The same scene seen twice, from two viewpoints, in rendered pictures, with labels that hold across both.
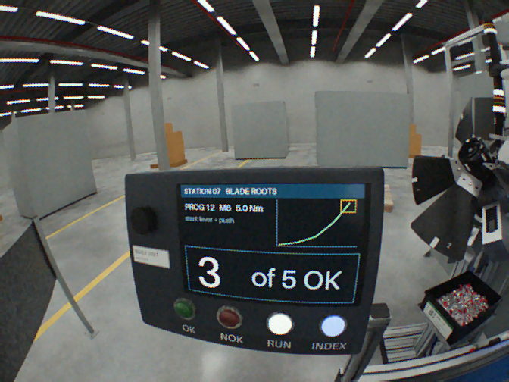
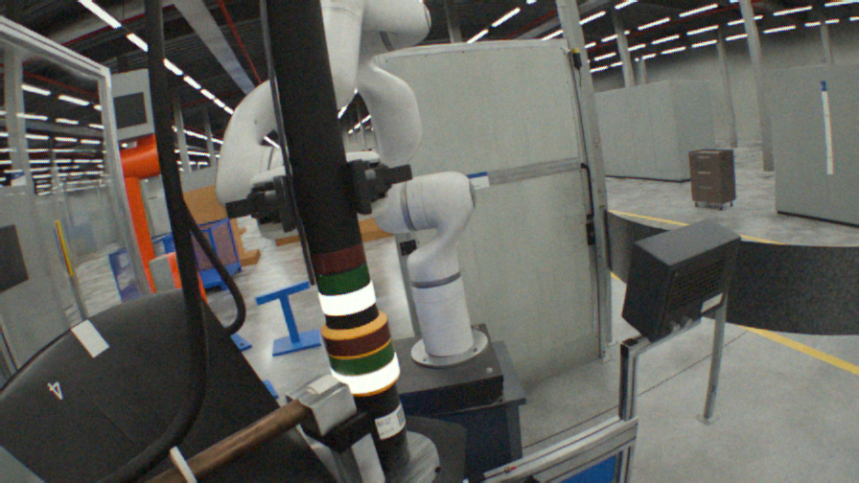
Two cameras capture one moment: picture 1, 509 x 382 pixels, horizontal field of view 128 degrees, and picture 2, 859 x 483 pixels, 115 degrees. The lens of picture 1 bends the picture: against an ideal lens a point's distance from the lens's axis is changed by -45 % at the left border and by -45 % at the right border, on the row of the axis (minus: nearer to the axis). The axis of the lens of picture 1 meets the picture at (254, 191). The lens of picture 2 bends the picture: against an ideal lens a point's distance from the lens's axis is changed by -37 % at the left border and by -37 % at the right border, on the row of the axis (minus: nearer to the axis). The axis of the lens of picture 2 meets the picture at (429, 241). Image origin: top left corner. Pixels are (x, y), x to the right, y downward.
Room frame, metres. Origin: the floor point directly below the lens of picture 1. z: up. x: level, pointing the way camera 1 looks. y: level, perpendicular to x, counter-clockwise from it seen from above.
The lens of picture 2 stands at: (0.66, -0.82, 1.50)
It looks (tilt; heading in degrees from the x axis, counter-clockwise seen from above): 13 degrees down; 152
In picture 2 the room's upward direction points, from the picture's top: 10 degrees counter-clockwise
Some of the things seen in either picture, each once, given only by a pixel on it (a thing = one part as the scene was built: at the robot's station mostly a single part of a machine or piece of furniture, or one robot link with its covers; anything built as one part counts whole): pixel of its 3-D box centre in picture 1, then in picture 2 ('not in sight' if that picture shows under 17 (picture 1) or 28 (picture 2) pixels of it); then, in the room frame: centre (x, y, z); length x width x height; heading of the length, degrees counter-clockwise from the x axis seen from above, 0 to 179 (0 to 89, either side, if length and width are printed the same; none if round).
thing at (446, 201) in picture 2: not in sight; (439, 226); (-0.18, -0.35, 1.32); 0.19 x 0.12 x 0.24; 49
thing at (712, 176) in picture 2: not in sight; (713, 178); (-2.21, 5.85, 0.45); 0.68 x 0.47 x 0.90; 169
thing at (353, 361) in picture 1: (363, 349); (628, 381); (0.18, -0.16, 0.96); 0.03 x 0.03 x 0.20; 76
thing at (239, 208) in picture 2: not in sight; (272, 199); (0.33, -0.78, 1.48); 0.08 x 0.06 x 0.01; 107
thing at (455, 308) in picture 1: (460, 307); not in sight; (0.26, -0.54, 0.83); 0.19 x 0.14 x 0.04; 93
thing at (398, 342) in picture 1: (429, 352); not in sight; (0.49, -0.98, 0.04); 0.62 x 0.45 x 0.08; 76
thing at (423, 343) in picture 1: (444, 308); not in sight; (0.52, -0.89, 0.46); 0.09 x 0.05 x 0.91; 166
